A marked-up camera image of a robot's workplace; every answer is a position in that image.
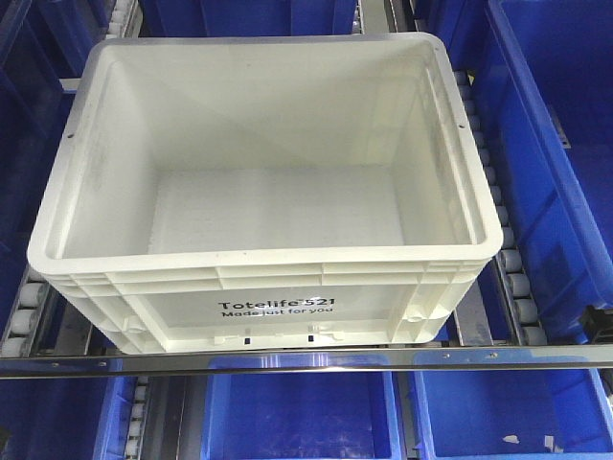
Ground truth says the white plastic tote bin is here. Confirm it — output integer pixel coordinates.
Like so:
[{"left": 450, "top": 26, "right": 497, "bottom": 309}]
[{"left": 27, "top": 33, "right": 503, "bottom": 354}]

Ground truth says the blue bin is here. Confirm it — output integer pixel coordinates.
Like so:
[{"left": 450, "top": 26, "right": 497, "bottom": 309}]
[
  {"left": 200, "top": 372, "right": 404, "bottom": 459},
  {"left": 1, "top": 377, "right": 137, "bottom": 459},
  {"left": 408, "top": 368, "right": 612, "bottom": 459}
]

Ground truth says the roller track shelf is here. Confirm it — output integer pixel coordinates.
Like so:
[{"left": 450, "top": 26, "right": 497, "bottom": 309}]
[
  {"left": 454, "top": 71, "right": 548, "bottom": 346},
  {"left": 1, "top": 266, "right": 51, "bottom": 358}
]

